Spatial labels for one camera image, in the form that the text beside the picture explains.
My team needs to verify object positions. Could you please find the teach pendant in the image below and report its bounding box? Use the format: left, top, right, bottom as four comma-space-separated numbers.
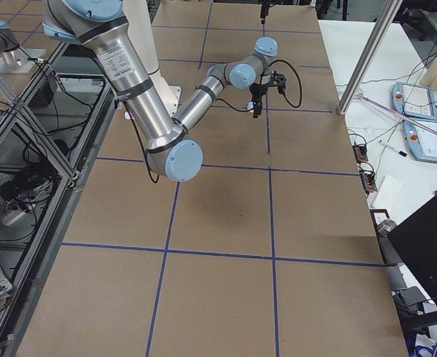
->
391, 82, 437, 120
404, 121, 437, 164

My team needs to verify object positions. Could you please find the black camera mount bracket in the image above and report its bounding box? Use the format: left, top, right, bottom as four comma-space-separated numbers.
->
269, 71, 286, 95

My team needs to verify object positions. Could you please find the aluminium frame post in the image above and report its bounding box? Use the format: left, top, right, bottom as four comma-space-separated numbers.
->
337, 0, 402, 115

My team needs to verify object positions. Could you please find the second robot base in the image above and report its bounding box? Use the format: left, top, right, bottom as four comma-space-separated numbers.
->
0, 20, 33, 74

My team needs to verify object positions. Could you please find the silver metal cup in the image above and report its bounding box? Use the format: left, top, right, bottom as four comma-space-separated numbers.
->
376, 219, 398, 237

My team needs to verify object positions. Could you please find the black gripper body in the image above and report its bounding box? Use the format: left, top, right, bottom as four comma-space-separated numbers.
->
259, 0, 271, 19
250, 83, 268, 105

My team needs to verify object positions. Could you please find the lower teach pendant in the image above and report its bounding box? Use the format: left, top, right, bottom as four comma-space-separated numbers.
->
404, 121, 437, 164

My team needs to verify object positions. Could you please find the orange connector board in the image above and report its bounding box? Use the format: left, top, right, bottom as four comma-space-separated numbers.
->
360, 170, 378, 194
352, 144, 368, 164

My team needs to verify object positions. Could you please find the lower orange connector board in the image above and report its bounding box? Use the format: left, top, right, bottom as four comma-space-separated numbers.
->
360, 170, 378, 194

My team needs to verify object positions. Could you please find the white power strip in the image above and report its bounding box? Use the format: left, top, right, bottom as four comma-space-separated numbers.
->
0, 209, 30, 227

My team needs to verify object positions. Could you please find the white paper sheet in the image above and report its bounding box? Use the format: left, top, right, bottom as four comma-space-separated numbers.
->
370, 175, 404, 211

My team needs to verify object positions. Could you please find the pink metal rod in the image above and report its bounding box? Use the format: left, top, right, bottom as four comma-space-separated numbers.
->
355, 94, 437, 136

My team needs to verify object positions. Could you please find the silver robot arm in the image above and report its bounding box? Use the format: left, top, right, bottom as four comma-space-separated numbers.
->
42, 0, 278, 181

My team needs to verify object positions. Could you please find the black marker pen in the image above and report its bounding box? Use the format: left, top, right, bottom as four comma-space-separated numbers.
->
379, 141, 408, 157

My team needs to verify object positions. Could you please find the white pedestal column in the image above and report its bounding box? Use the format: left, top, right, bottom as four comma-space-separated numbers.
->
123, 0, 181, 116

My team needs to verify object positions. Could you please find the black monitor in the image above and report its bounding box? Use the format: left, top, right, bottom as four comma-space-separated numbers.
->
388, 191, 437, 305

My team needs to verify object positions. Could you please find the upper teach pendant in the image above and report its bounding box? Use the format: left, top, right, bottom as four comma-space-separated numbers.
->
391, 82, 437, 120

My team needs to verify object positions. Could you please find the upper orange connector board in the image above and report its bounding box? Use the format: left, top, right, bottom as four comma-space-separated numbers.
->
352, 144, 368, 164

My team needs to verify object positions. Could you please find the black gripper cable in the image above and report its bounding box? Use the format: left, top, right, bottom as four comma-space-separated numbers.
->
271, 59, 303, 109

